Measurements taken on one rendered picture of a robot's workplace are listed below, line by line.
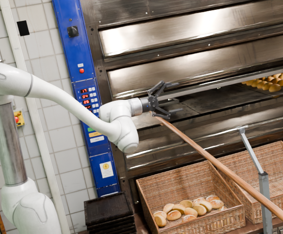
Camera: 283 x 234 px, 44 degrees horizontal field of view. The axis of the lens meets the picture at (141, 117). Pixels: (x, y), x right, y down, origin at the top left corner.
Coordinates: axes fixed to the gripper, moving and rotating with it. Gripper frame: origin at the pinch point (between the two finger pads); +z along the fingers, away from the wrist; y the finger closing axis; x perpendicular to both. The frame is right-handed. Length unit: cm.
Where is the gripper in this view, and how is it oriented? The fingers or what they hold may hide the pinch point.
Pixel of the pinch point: (178, 96)
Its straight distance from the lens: 181.1
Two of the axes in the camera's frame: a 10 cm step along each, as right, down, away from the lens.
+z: 9.6, -2.3, 1.9
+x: 2.4, 2.3, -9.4
